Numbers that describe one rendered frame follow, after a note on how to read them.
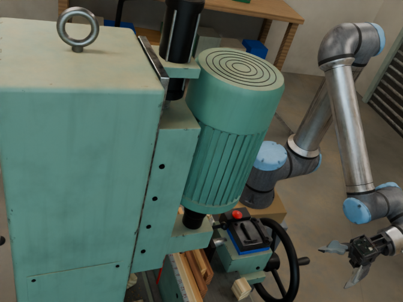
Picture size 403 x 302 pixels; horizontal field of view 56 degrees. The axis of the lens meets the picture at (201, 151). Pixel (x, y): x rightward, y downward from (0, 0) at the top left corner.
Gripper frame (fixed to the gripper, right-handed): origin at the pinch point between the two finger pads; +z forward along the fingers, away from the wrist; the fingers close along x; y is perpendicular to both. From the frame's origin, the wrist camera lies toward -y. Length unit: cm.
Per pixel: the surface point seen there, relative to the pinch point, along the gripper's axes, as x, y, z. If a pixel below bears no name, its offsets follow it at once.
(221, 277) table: -2.9, 16.9, 35.4
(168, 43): -9, 87, 38
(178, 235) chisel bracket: -7, 38, 44
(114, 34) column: -18, 86, 45
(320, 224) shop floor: -75, -115, -61
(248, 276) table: -3.2, 10.6, 27.1
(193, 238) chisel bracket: -7, 35, 40
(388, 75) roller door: -225, -140, -246
